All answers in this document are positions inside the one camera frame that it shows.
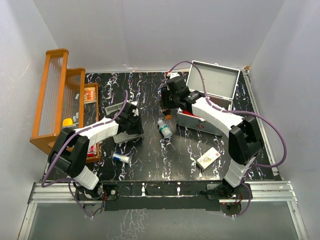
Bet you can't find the red first aid pouch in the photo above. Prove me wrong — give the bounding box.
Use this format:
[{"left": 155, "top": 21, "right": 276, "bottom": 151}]
[{"left": 182, "top": 110, "right": 196, "bottom": 117}]

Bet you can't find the brown orange cap bottle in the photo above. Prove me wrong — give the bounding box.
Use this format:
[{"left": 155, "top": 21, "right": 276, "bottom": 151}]
[{"left": 162, "top": 109, "right": 172, "bottom": 120}]

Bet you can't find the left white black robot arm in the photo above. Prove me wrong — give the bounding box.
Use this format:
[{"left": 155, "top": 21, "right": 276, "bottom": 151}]
[{"left": 47, "top": 101, "right": 144, "bottom": 200}]

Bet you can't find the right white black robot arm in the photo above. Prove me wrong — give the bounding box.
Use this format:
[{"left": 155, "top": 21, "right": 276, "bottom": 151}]
[{"left": 160, "top": 72, "right": 264, "bottom": 199}]

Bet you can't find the grey plastic medicine case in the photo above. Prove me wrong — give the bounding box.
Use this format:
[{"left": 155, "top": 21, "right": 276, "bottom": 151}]
[{"left": 177, "top": 60, "right": 242, "bottom": 136}]

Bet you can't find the white cardboard medicine box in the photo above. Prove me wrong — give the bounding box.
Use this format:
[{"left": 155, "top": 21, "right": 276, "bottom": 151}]
[{"left": 196, "top": 147, "right": 221, "bottom": 170}]

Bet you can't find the grey divided plastic tray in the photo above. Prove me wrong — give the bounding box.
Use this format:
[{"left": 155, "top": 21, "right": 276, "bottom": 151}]
[{"left": 113, "top": 102, "right": 144, "bottom": 144}]

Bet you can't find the white teal label bottle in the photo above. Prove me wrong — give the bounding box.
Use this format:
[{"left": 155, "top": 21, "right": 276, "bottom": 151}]
[{"left": 157, "top": 119, "right": 173, "bottom": 139}]

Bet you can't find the white blue bandage roll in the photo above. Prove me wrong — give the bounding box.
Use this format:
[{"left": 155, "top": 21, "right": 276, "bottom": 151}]
[{"left": 112, "top": 152, "right": 132, "bottom": 164}]

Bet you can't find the red white box on shelf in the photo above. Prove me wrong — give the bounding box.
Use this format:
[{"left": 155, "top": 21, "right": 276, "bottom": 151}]
[{"left": 87, "top": 143, "right": 98, "bottom": 158}]

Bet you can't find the red patterned box on shelf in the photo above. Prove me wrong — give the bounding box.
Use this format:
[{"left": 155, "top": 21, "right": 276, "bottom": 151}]
[{"left": 84, "top": 86, "right": 97, "bottom": 104}]

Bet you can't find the yellow cap bottle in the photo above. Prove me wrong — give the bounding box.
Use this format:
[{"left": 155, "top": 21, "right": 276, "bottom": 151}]
[{"left": 62, "top": 118, "right": 74, "bottom": 128}]

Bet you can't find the orange wooden tiered shelf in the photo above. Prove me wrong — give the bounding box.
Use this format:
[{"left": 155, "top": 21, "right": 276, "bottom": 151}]
[{"left": 30, "top": 48, "right": 99, "bottom": 154}]

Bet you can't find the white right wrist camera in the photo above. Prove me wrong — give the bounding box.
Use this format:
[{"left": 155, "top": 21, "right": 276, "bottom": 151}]
[{"left": 166, "top": 71, "right": 180, "bottom": 79}]

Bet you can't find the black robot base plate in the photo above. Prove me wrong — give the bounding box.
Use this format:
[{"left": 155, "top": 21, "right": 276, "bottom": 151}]
[{"left": 101, "top": 180, "right": 253, "bottom": 211}]

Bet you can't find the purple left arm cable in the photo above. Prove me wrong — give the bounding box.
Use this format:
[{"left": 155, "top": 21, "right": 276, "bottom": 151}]
[{"left": 41, "top": 89, "right": 130, "bottom": 217}]

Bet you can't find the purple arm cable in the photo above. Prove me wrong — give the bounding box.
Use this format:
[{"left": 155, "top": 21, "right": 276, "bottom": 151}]
[
  {"left": 41, "top": 89, "right": 130, "bottom": 217},
  {"left": 169, "top": 60, "right": 288, "bottom": 217}
]

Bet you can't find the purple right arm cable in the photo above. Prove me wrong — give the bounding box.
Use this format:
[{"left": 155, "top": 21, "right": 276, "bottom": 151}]
[{"left": 169, "top": 60, "right": 288, "bottom": 217}]

